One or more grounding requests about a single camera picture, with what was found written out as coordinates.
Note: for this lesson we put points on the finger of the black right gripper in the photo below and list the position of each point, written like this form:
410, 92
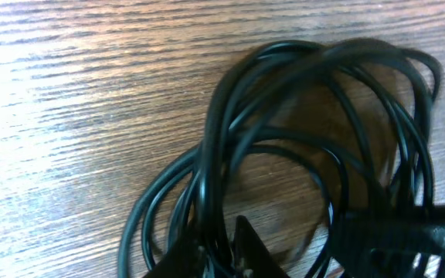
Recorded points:
389, 246

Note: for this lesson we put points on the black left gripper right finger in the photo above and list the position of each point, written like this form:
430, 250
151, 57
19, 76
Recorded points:
251, 257

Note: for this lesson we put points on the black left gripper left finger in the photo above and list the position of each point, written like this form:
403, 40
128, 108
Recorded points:
183, 260

